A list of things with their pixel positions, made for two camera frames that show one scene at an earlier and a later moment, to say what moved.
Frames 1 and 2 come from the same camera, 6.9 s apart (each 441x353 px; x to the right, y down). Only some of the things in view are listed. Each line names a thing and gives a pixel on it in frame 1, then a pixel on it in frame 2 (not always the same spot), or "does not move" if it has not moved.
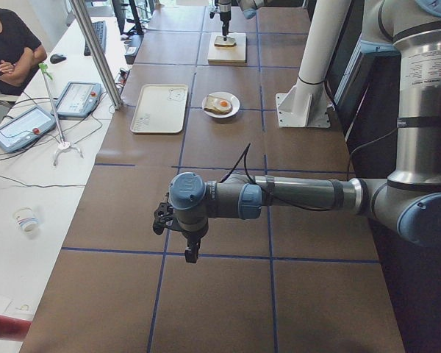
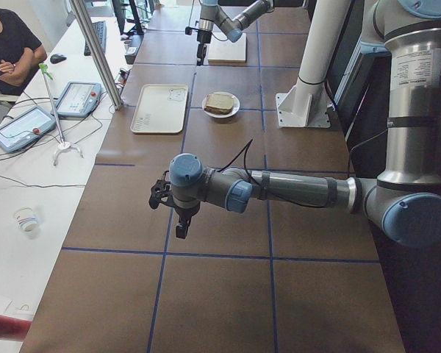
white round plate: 220,104 does not move
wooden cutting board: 228,56 does not move
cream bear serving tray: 160,109 does not move
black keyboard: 100,29 does not move
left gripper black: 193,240 -> 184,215
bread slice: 220,42 -> 219,104
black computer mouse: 56,58 does not move
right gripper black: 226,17 -> 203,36
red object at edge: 6,327 does not move
